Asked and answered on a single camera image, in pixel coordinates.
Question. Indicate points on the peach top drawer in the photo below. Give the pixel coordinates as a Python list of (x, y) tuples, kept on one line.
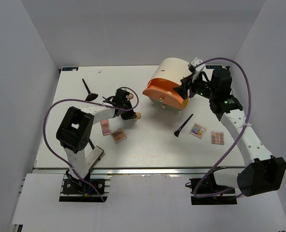
[(157, 88)]

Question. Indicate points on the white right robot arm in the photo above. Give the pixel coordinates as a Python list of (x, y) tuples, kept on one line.
[(263, 171)]

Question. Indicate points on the colourful glitter eyeshadow palette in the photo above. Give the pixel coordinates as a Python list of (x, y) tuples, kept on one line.
[(198, 131)]

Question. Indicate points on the brown eyeshadow palette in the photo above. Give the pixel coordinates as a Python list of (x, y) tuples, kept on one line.
[(118, 135)]

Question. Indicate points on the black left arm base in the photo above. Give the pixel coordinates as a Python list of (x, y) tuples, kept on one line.
[(74, 190)]

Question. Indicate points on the silver rectangular makeup case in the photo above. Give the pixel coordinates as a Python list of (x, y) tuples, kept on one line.
[(94, 156)]

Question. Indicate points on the grey-green bottom drawer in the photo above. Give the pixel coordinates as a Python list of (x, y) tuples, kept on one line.
[(166, 106)]

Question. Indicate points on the pink blush palette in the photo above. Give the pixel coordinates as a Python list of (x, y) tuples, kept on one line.
[(105, 127)]

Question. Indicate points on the cream round drawer organizer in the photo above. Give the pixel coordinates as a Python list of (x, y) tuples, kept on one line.
[(168, 76)]

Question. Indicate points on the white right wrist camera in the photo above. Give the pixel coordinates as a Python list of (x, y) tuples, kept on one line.
[(195, 67)]

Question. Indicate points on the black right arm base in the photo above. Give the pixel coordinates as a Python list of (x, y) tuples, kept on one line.
[(218, 188)]

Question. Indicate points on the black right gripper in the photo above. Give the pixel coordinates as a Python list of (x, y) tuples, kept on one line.
[(188, 82)]

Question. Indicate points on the blue logo sticker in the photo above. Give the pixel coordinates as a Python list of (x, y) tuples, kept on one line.
[(69, 69), (213, 66)]

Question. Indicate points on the black small makeup brush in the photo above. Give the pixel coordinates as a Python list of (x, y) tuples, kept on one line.
[(177, 132)]

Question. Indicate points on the nude nine-pan eyeshadow palette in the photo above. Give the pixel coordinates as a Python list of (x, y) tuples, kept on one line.
[(217, 138)]

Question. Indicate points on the black thin brush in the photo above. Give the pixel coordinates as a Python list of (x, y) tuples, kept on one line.
[(91, 144)]

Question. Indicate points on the blue logo sticker left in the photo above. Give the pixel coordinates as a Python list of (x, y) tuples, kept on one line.
[(69, 69)]

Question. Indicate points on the yellow drawer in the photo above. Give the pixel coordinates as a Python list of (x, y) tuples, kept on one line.
[(185, 103)]

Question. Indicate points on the blue logo sticker right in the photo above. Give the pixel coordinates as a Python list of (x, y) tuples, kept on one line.
[(213, 66)]

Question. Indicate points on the black fan powder brush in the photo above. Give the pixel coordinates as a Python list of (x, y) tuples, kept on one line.
[(91, 96)]

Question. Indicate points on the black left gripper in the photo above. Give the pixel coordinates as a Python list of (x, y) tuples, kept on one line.
[(130, 114)]

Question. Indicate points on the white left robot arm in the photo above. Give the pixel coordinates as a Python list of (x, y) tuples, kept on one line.
[(75, 128)]

